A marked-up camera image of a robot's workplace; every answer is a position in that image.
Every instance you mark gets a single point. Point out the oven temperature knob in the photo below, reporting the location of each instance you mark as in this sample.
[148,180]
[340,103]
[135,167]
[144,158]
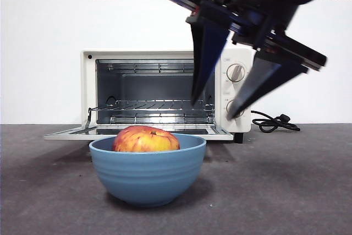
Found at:
[236,73]

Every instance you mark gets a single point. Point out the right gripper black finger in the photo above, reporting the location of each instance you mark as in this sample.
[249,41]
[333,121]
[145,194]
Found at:
[204,59]
[261,83]

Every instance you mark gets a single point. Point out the oven door with glass window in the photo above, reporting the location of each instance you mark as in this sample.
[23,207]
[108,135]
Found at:
[68,135]

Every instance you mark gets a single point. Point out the red yellow apple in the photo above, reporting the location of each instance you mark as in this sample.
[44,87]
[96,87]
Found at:
[145,142]

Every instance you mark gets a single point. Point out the oven timer knob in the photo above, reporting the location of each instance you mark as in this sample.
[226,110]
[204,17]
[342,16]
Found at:
[229,107]

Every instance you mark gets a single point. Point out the blue ribbed bowl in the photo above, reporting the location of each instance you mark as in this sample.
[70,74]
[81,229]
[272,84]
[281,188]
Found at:
[148,177]

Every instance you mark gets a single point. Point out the cream Toshiba toaster oven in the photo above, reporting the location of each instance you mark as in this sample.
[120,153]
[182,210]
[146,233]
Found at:
[88,86]

